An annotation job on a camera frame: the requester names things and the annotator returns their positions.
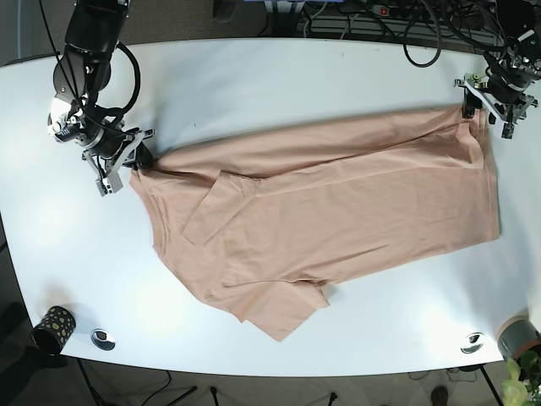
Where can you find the grey plant pot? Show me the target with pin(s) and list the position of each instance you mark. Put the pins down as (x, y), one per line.
(516, 336)

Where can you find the black gold spotted cup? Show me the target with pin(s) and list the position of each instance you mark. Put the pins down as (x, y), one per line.
(54, 330)

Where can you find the peach pink T-shirt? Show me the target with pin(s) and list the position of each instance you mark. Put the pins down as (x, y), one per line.
(256, 225)

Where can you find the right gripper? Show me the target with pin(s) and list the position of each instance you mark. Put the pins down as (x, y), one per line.
(107, 146)

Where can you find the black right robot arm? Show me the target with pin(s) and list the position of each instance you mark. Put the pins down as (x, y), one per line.
(82, 71)

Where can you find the green potted plant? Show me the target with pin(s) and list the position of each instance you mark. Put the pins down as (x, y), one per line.
(522, 387)

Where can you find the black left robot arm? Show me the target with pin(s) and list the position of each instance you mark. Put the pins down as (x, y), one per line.
(507, 20)

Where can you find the left silver table grommet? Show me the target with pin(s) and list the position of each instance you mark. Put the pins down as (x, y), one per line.
(103, 340)

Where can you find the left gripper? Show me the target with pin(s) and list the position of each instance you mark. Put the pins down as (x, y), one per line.
(502, 91)

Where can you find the right silver table grommet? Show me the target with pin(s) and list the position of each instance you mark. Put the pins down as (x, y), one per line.
(472, 343)

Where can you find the silver table grommet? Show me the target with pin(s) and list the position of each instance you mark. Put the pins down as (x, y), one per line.
(103, 340)
(472, 343)

